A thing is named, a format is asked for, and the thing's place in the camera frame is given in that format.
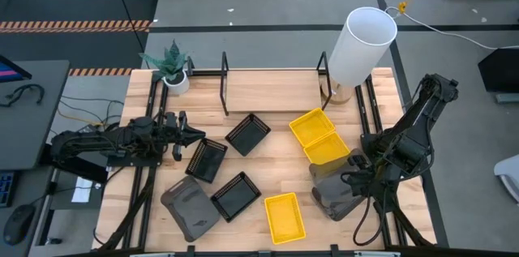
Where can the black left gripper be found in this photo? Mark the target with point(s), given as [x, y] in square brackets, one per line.
[180, 135]

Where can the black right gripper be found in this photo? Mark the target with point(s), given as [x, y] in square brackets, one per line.
[365, 170]

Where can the grey translucent plastic bin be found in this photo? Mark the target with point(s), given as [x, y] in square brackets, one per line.
[190, 208]
[328, 180]
[336, 210]

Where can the black slotted plastic basket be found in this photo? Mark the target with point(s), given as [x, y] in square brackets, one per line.
[236, 198]
[247, 137]
[207, 164]

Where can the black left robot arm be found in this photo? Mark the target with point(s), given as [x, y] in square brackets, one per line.
[101, 141]

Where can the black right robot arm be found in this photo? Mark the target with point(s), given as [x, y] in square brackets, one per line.
[413, 135]

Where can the potted plant in white pot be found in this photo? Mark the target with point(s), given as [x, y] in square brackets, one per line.
[170, 66]

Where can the white shade table lamp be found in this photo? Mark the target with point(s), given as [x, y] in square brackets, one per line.
[365, 46]

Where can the grey side desk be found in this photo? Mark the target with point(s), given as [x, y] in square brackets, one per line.
[36, 127]

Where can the white chair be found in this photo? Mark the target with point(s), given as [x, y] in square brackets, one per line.
[509, 172]

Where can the black hazard-striped floor mat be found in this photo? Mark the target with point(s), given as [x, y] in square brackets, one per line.
[61, 5]

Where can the black cabinet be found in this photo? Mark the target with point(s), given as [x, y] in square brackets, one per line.
[503, 70]

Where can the black computer monitor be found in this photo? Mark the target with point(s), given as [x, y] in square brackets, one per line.
[10, 72]

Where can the black keyboard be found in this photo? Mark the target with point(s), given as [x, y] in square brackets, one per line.
[6, 188]

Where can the black computer mouse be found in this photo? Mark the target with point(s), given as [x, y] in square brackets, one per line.
[18, 224]

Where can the wooden shelf with black frame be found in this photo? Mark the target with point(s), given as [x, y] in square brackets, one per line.
[271, 91]

